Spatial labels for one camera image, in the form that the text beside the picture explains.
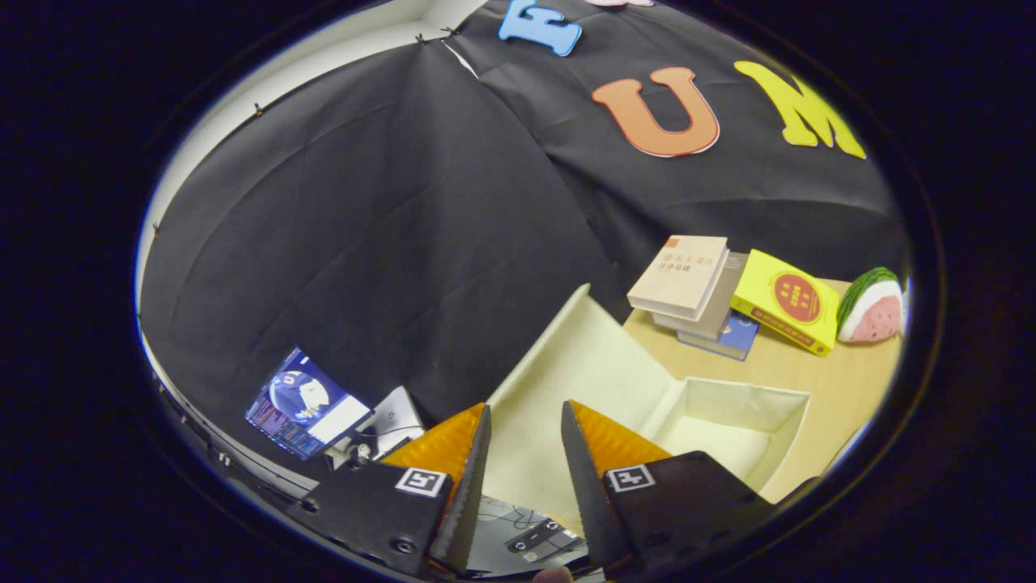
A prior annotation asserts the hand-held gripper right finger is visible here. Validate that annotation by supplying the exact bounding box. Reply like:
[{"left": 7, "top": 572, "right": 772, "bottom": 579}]
[{"left": 560, "top": 400, "right": 778, "bottom": 580}]

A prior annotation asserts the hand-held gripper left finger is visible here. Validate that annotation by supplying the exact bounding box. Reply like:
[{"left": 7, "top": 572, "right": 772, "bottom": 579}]
[{"left": 301, "top": 402, "right": 493, "bottom": 577}]

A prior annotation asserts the black remote controller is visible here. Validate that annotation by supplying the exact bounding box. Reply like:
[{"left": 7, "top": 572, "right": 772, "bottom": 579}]
[{"left": 506, "top": 520, "right": 585, "bottom": 561}]

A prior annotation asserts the white desktop device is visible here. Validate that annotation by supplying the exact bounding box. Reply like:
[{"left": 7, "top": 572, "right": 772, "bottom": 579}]
[{"left": 327, "top": 385, "right": 427, "bottom": 471}]

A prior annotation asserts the laptop with lit screen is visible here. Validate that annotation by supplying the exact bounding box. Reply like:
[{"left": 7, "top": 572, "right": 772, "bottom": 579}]
[{"left": 245, "top": 348, "right": 374, "bottom": 462}]

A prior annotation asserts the blue book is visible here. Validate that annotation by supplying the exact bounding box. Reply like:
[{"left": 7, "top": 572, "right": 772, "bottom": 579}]
[{"left": 678, "top": 314, "right": 760, "bottom": 362}]

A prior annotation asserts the grey book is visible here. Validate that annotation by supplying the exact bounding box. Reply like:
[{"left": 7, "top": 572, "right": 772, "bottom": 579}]
[{"left": 652, "top": 252, "right": 749, "bottom": 342}]

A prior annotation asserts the tan paperback book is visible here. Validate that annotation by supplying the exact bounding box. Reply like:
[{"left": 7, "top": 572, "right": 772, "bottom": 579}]
[{"left": 627, "top": 235, "right": 729, "bottom": 321}]

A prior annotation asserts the yellow book with red circle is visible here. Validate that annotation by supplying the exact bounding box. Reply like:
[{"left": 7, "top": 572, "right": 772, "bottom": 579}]
[{"left": 730, "top": 249, "right": 843, "bottom": 358}]

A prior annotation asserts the watermelon slice plush toy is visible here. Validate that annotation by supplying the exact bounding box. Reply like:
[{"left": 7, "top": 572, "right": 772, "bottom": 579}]
[{"left": 836, "top": 267, "right": 906, "bottom": 344}]

